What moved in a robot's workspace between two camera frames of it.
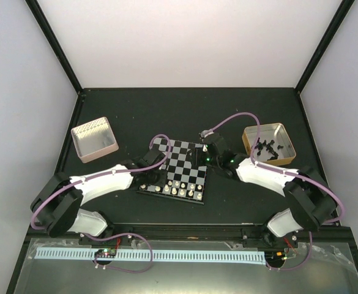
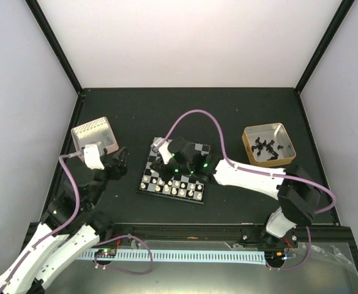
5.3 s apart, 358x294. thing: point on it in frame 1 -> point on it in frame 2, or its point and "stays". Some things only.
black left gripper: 161,181 -> 117,173
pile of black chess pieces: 260,146 stays
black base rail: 333,233 stays
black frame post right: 342,13 stays
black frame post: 45,26 stays
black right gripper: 196,157 -> 161,168
